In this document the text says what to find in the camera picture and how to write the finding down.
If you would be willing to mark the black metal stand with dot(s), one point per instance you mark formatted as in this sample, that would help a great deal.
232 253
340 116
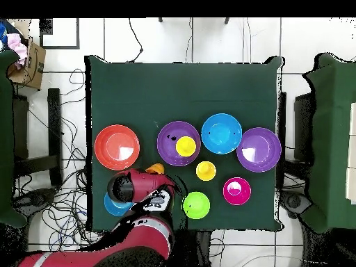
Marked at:
54 133

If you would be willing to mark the pink cloth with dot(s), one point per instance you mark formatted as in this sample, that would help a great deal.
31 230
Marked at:
16 46

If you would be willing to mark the blue item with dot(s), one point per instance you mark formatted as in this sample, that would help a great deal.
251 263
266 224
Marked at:
3 33

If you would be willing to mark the black chair base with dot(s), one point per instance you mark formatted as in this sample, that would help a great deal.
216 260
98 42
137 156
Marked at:
294 201
36 198

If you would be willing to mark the green cloth covered table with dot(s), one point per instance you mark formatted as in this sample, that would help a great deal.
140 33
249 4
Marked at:
5 139
331 139

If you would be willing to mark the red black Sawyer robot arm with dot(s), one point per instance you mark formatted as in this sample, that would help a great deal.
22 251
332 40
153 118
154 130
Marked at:
144 239

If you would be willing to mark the orange large bowl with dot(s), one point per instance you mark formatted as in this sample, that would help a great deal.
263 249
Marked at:
111 139

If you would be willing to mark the black cabinet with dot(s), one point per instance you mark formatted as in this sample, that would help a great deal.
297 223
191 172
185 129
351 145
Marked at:
303 125

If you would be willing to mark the green small bowl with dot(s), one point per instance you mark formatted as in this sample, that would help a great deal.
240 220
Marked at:
196 207

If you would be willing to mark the pink-red small bowl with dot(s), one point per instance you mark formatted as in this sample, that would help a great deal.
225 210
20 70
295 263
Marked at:
236 196

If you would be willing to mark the blue small bowl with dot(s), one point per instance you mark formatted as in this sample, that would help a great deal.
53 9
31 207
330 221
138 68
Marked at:
116 208

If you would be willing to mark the orange stepped cup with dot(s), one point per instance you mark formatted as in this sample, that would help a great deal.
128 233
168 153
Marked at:
156 168

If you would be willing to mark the cardboard box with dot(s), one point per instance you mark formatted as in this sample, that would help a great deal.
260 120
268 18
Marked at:
33 66

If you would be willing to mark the black square frame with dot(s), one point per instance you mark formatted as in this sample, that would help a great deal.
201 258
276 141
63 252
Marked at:
59 47

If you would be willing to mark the dark green tablecloth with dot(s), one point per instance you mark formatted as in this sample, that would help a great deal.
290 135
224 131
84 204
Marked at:
180 91

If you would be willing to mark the yellow stepped cup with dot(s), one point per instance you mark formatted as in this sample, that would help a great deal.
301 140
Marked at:
205 170

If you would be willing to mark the yellow smooth cup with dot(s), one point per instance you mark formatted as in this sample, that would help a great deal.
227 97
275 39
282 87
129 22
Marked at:
185 146

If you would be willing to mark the blue large bowl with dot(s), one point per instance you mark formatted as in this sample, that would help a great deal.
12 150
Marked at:
221 133

